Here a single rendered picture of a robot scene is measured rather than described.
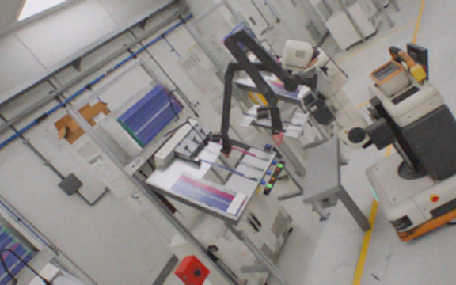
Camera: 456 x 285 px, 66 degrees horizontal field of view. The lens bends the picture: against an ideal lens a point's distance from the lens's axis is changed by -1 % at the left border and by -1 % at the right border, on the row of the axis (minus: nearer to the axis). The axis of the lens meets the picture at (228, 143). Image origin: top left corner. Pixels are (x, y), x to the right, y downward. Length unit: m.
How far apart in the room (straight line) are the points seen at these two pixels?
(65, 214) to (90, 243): 0.37
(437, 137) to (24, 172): 3.36
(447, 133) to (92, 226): 3.18
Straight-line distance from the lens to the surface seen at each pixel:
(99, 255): 3.92
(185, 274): 2.18
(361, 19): 6.70
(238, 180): 2.52
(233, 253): 2.66
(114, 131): 2.57
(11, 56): 4.26
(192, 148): 2.66
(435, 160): 2.23
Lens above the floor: 1.67
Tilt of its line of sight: 15 degrees down
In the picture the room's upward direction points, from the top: 39 degrees counter-clockwise
